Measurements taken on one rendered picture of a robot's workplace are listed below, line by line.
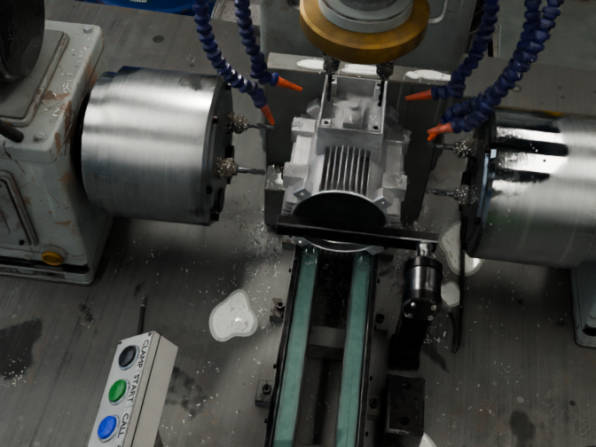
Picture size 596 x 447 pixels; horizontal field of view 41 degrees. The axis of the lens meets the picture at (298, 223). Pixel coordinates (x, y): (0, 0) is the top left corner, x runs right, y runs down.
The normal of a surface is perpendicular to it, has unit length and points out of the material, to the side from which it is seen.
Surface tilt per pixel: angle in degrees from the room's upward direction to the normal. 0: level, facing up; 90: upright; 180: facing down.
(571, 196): 43
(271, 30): 90
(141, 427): 52
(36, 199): 90
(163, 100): 10
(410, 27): 0
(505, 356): 0
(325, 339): 0
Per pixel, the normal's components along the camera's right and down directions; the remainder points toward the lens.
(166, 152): -0.07, 0.16
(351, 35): 0.03, -0.61
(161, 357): 0.80, -0.28
